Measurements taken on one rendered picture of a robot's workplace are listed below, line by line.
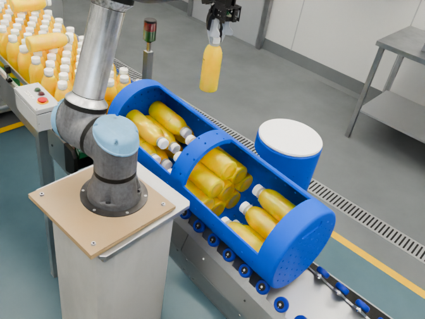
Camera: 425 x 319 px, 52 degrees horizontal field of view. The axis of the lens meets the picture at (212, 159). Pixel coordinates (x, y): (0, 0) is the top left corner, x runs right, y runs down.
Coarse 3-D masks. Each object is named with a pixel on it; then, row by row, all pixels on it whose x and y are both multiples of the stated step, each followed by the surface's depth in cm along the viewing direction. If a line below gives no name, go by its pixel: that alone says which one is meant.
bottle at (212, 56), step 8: (208, 48) 161; (216, 48) 160; (208, 56) 161; (216, 56) 161; (208, 64) 163; (216, 64) 163; (208, 72) 164; (216, 72) 165; (200, 80) 169; (208, 80) 166; (216, 80) 167; (200, 88) 170; (208, 88) 168; (216, 88) 170
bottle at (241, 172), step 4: (220, 148) 153; (224, 152) 151; (228, 156) 150; (232, 156) 151; (236, 160) 149; (240, 164) 147; (240, 168) 145; (244, 168) 147; (236, 172) 145; (240, 172) 147; (244, 172) 148; (232, 176) 145; (236, 176) 146; (240, 176) 149; (244, 176) 150; (232, 180) 146; (236, 180) 148; (240, 180) 149
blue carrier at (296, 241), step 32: (128, 96) 161; (160, 96) 178; (192, 128) 174; (192, 160) 139; (256, 160) 139; (288, 192) 145; (224, 224) 130; (288, 224) 119; (320, 224) 125; (256, 256) 123; (288, 256) 121
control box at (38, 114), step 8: (16, 88) 175; (24, 88) 176; (32, 88) 176; (40, 88) 177; (16, 96) 176; (24, 96) 171; (32, 96) 171; (40, 96) 172; (48, 96) 173; (16, 104) 179; (24, 104) 172; (32, 104) 167; (40, 104) 168; (48, 104) 169; (56, 104) 169; (24, 112) 175; (32, 112) 167; (40, 112) 166; (48, 112) 168; (32, 120) 170; (40, 120) 168; (48, 120) 170; (40, 128) 170; (48, 128) 172
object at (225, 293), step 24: (192, 216) 156; (192, 240) 151; (192, 264) 153; (216, 264) 144; (240, 264) 142; (216, 288) 145; (240, 288) 138; (288, 288) 137; (312, 288) 139; (240, 312) 139; (264, 312) 132; (288, 312) 130; (312, 312) 132; (336, 312) 133
